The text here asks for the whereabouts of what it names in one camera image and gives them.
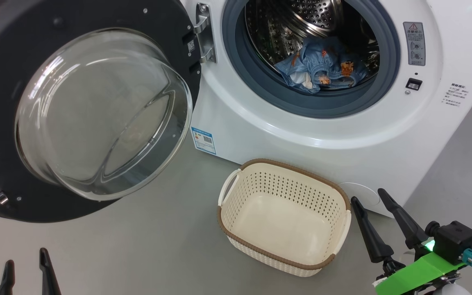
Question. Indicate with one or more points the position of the metal door hinge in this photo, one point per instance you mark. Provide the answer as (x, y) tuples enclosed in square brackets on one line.
[(205, 32)]

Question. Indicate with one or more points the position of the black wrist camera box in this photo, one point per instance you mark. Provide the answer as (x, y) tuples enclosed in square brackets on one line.
[(457, 241)]

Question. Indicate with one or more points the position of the grey warning sticker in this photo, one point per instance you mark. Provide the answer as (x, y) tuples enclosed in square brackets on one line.
[(414, 43)]

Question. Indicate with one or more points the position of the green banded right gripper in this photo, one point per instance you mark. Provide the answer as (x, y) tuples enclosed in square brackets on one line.
[(416, 278)]

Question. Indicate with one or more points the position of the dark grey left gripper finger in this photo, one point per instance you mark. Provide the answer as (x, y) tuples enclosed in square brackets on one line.
[(7, 282), (48, 278)]

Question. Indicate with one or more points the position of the blue energy label sticker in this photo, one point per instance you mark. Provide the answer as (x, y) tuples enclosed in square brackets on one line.
[(203, 140)]

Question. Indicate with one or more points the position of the stainless steel perforated drum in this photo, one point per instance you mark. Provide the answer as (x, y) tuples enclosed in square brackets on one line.
[(293, 20)]

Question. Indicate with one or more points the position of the dark round glass washer door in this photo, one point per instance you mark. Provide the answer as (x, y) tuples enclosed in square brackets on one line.
[(96, 114)]

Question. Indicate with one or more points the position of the round white filter cover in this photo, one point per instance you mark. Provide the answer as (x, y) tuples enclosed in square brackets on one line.
[(363, 196)]

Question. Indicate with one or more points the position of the grey rubber door gasket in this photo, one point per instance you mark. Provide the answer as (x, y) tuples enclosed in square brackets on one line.
[(322, 104)]

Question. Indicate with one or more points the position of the cream perforated laundry basket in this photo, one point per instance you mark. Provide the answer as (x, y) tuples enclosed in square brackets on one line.
[(285, 221)]

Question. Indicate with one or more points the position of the white front-load washing machine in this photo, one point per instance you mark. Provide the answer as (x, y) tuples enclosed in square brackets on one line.
[(342, 135)]

